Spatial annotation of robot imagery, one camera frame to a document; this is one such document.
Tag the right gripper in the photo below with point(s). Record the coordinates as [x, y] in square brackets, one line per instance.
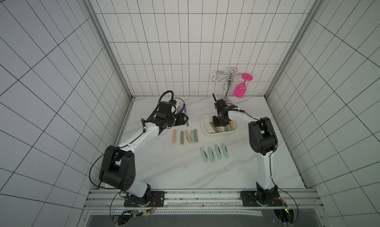
[220, 118]

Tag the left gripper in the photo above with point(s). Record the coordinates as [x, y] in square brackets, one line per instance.
[181, 119]

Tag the pink folding fruit knife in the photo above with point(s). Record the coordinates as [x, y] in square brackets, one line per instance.
[188, 136]

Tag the olive folding fruit knife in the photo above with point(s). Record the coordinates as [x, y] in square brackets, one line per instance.
[196, 135]

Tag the mint folding fruit knife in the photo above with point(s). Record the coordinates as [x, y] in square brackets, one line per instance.
[225, 151]

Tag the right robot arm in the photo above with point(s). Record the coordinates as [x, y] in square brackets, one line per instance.
[262, 140]

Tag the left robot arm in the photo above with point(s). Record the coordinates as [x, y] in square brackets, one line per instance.
[118, 169]

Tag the white plastic storage box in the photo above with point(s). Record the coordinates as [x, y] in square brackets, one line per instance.
[209, 129]

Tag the chrome glass holder stand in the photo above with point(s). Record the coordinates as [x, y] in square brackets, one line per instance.
[227, 79]

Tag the pink wine glass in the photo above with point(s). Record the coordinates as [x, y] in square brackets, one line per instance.
[241, 88]

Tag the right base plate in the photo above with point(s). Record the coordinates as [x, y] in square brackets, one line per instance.
[260, 199]

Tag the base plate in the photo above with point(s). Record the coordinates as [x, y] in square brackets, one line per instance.
[260, 199]
[149, 200]

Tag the left base plate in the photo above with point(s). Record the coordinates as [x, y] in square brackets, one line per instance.
[149, 200]

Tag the aluminium mounting rail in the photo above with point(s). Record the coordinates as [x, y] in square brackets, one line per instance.
[202, 199]

